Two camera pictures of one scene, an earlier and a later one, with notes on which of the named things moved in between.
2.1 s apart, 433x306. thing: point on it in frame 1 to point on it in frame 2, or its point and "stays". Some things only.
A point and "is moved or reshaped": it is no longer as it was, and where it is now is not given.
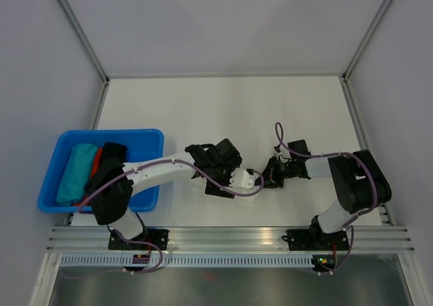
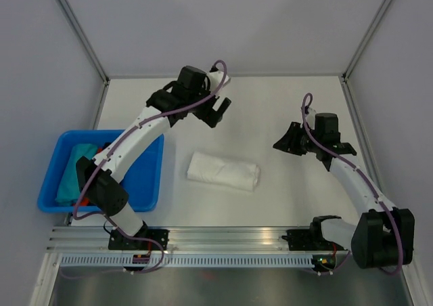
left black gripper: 212,188 to 212,118
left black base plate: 159,237 stays
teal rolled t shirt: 77,173 stays
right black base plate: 316,239 stays
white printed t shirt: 200,185 is moved or reshaped
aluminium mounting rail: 362,238 stays
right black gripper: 271,179 to 288,142
